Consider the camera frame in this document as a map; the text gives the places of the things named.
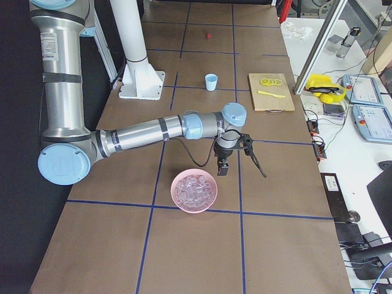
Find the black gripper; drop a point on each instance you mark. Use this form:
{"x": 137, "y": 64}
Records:
{"x": 221, "y": 152}

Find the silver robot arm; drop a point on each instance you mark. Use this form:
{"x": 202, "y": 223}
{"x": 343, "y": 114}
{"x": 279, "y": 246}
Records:
{"x": 69, "y": 148}

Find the pink bowl of ice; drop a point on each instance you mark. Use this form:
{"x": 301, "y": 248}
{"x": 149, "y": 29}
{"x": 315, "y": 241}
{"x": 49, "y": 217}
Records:
{"x": 194, "y": 190}

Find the light blue paper cup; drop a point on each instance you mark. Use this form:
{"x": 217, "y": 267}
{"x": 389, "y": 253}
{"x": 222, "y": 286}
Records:
{"x": 211, "y": 80}

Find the yellow plastic knife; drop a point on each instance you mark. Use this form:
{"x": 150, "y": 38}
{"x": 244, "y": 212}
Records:
{"x": 271, "y": 94}

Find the bamboo cutting board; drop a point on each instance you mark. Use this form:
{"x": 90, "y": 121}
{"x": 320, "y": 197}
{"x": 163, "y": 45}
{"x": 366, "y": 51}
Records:
{"x": 268, "y": 103}

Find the yellow cloth bag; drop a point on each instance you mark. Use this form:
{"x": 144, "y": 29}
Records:
{"x": 322, "y": 87}

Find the lower teach pendant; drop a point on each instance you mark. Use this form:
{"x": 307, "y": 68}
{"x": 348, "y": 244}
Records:
{"x": 373, "y": 122}

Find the teach pendant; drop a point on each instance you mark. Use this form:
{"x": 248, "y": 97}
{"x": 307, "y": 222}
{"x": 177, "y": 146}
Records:
{"x": 373, "y": 122}
{"x": 362, "y": 89}

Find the upper teach pendant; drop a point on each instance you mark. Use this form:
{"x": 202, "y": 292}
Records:
{"x": 362, "y": 89}

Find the clear water bottle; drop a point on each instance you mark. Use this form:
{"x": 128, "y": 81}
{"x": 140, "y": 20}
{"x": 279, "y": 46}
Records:
{"x": 347, "y": 42}

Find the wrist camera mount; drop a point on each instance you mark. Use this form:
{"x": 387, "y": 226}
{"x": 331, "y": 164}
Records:
{"x": 245, "y": 142}

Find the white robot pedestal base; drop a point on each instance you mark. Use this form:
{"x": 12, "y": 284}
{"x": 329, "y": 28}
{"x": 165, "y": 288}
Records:
{"x": 140, "y": 79}

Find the aluminium frame post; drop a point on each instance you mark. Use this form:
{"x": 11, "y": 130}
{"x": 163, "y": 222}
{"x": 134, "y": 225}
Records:
{"x": 321, "y": 39}

